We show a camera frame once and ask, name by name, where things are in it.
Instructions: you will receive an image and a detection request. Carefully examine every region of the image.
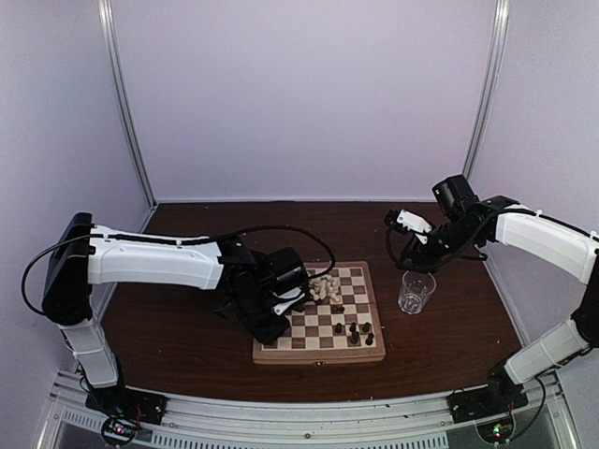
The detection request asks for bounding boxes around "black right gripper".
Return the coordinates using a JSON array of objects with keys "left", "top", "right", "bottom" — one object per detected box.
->
[{"left": 396, "top": 217, "right": 480, "bottom": 274}]

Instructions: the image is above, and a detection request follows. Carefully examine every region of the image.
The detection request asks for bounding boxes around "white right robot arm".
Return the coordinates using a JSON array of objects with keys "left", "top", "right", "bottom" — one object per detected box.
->
[{"left": 385, "top": 175, "right": 598, "bottom": 413}]

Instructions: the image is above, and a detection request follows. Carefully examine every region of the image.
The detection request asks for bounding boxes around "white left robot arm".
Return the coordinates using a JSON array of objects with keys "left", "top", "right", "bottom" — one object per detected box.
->
[{"left": 42, "top": 212, "right": 309, "bottom": 415}]

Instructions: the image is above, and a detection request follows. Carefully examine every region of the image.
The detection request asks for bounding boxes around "wooden chess board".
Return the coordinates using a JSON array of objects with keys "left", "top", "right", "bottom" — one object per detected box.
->
[{"left": 253, "top": 261, "right": 386, "bottom": 366}]

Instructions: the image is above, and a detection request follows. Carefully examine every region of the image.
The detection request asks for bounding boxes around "clear plastic cup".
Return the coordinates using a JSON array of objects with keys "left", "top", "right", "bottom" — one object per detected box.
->
[{"left": 398, "top": 271, "right": 437, "bottom": 314}]

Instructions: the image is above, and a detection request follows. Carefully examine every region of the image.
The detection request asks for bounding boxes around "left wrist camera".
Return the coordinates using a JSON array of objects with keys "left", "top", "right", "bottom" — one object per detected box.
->
[{"left": 272, "top": 287, "right": 305, "bottom": 315}]

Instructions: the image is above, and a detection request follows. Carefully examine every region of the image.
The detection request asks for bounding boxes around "black right camera cable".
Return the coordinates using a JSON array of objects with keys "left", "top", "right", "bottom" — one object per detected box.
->
[{"left": 384, "top": 224, "right": 408, "bottom": 270}]

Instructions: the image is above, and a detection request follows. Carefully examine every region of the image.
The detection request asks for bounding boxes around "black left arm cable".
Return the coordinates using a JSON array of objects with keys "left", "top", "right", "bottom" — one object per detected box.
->
[{"left": 200, "top": 225, "right": 339, "bottom": 277}]

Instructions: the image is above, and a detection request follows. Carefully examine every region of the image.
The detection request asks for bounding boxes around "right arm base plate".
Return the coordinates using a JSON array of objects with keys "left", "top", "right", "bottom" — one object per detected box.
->
[{"left": 446, "top": 386, "right": 529, "bottom": 424}]

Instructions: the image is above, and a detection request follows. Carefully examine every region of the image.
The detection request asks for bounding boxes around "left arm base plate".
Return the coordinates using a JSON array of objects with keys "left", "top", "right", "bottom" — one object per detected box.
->
[{"left": 85, "top": 389, "right": 168, "bottom": 425}]

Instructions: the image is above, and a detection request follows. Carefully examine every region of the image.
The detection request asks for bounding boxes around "aluminium frame post left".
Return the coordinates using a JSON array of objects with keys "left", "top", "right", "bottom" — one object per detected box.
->
[{"left": 97, "top": 0, "right": 157, "bottom": 210}]

